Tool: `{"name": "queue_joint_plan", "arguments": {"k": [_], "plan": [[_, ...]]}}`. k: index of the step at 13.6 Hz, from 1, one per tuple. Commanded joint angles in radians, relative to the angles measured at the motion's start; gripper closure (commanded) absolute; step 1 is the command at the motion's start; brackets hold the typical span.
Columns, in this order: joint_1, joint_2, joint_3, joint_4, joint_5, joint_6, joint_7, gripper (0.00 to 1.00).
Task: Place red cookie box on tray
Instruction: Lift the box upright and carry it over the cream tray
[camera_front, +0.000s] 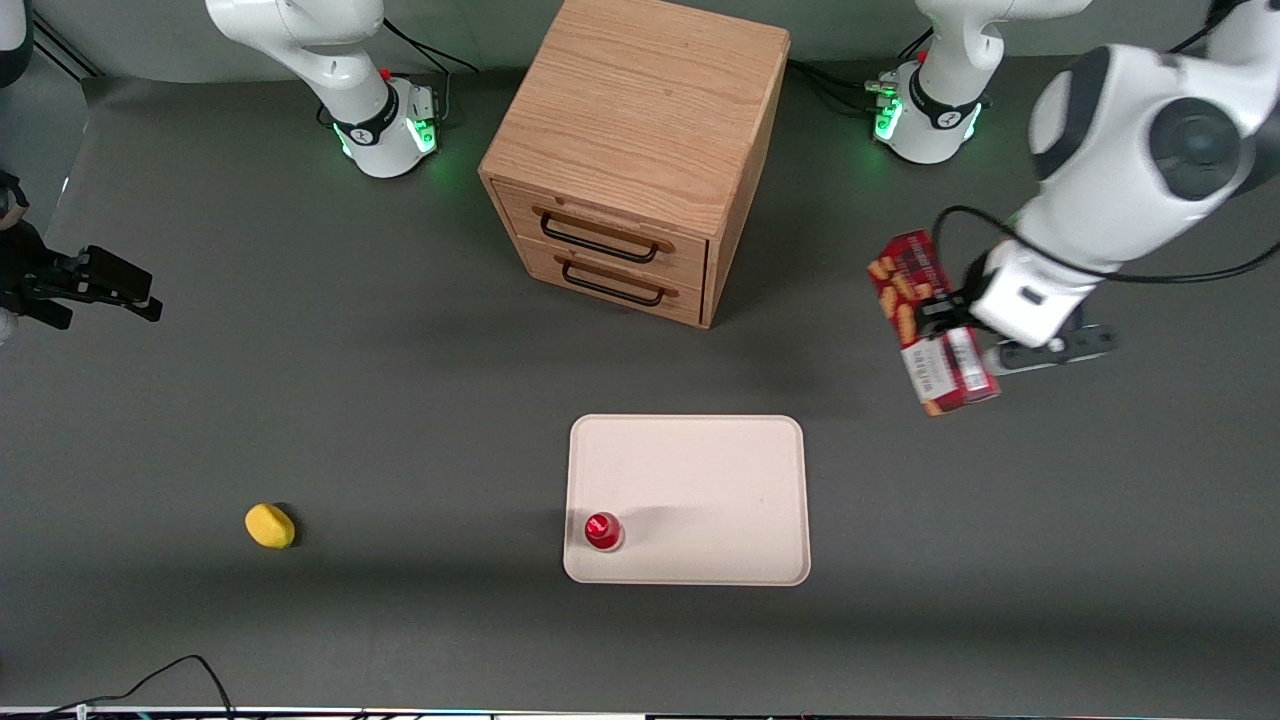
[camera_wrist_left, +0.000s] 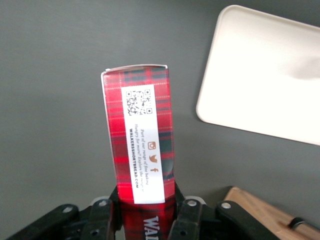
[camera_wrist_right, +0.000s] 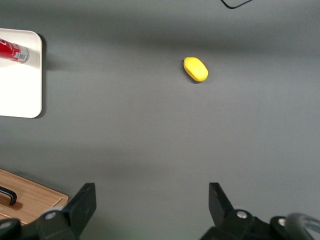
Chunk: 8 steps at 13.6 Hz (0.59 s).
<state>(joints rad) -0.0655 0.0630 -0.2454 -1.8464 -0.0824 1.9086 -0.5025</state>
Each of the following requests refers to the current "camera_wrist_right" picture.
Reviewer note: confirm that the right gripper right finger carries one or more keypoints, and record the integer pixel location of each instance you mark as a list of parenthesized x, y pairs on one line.
[(222, 215)]

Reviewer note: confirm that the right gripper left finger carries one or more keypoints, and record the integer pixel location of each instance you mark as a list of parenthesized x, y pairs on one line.
[(80, 207)]

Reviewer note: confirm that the cream rectangular tray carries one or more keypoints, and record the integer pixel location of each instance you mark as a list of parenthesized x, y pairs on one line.
[(20, 87)]

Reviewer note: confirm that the wooden drawer, plain rim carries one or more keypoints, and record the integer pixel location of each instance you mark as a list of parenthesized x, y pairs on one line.
[(35, 193)]

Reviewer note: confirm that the wooden drawer with notched rim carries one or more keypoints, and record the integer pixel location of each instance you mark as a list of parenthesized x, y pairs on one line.
[(15, 217)]

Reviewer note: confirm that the yellow oval sponge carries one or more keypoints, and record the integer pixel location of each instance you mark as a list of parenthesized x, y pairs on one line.
[(196, 69)]

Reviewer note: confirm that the red soda can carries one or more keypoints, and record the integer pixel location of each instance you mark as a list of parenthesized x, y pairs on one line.
[(10, 51)]

